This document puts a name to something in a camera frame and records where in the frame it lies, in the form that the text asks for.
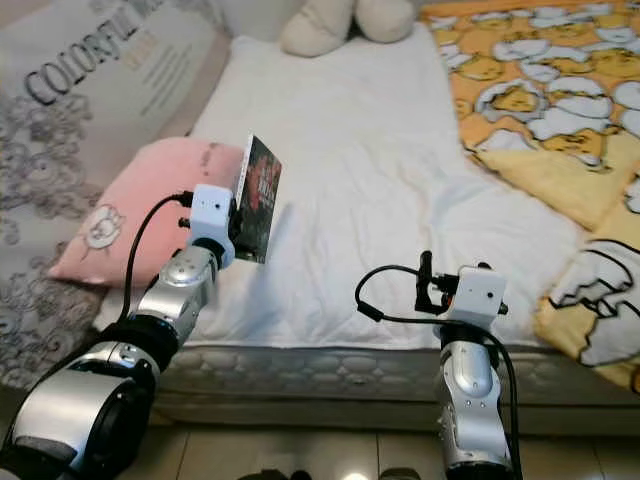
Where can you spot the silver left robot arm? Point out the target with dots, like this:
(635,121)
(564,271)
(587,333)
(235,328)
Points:
(185,290)

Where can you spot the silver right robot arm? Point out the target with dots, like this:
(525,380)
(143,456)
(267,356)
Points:
(465,400)

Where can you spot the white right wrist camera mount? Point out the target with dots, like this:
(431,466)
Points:
(480,295)

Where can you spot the pink pillow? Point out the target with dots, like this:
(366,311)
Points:
(150,190)

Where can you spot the dark covered book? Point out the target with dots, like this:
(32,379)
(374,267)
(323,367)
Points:
(258,200)

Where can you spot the robot right leg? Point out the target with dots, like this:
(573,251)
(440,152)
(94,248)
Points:
(400,476)

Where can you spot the white quilted bed sheet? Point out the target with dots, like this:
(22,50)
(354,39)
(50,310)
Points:
(360,180)

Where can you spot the yellow egg print blanket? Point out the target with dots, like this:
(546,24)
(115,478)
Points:
(540,80)

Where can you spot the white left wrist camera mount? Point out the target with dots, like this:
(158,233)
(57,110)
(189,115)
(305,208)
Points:
(210,210)

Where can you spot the grey quilted mattress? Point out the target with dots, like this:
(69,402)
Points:
(310,375)

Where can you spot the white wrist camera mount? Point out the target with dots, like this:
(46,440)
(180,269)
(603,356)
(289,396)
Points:
(210,210)
(480,295)

